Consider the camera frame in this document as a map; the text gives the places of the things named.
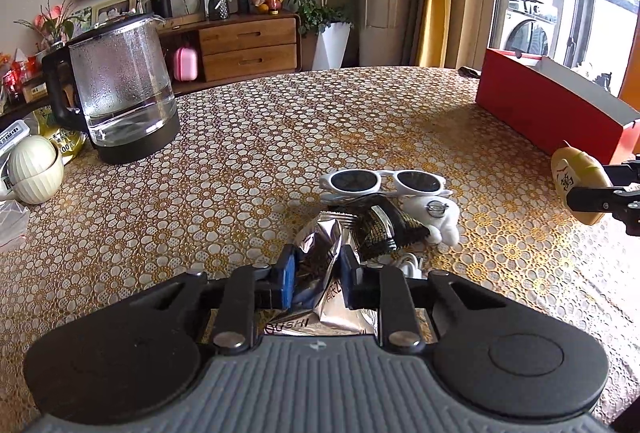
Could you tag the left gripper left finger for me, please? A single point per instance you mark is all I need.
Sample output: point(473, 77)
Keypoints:
point(248, 290)

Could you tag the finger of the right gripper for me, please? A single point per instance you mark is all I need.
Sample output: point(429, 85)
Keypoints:
point(589, 204)
point(624, 174)

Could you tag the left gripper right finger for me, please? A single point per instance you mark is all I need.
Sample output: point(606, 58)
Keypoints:
point(387, 291)

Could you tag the yellow squishy bear toy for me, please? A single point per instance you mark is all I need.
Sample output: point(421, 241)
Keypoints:
point(571, 167)

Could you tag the silver foil snack bag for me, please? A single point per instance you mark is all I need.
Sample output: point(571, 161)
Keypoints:
point(318, 306)

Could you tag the white plush toy keychain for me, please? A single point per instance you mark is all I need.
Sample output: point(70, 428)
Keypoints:
point(438, 214)

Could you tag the white round sunglasses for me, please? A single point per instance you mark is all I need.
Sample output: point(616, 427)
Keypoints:
point(362, 182)

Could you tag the black shiny snack packet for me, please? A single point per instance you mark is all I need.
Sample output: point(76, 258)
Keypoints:
point(378, 226)

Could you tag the red cardboard box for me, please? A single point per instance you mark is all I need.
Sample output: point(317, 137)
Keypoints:
point(552, 106)

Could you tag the washing machine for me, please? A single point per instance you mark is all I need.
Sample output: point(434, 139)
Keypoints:
point(524, 26)

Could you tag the yellow snack bag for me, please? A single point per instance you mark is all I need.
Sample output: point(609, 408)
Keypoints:
point(69, 142)

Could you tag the cream ribbed round container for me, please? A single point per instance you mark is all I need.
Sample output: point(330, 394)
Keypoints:
point(34, 171)

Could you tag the pink small case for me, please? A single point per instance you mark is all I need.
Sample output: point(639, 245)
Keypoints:
point(185, 64)

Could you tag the clear plastic bag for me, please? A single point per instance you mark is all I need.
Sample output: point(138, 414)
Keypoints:
point(13, 225)

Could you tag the glass electric kettle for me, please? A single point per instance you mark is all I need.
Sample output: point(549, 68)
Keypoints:
point(113, 84)

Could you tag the wooden tv cabinet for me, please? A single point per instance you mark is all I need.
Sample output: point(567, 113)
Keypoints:
point(241, 47)

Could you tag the white planter pot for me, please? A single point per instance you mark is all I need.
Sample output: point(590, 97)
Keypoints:
point(331, 46)

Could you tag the black cylinder speaker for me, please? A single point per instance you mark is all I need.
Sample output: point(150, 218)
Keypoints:
point(162, 8)

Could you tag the red gift box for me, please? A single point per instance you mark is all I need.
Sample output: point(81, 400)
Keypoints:
point(16, 76)

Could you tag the photo frame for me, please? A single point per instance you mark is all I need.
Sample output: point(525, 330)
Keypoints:
point(111, 8)

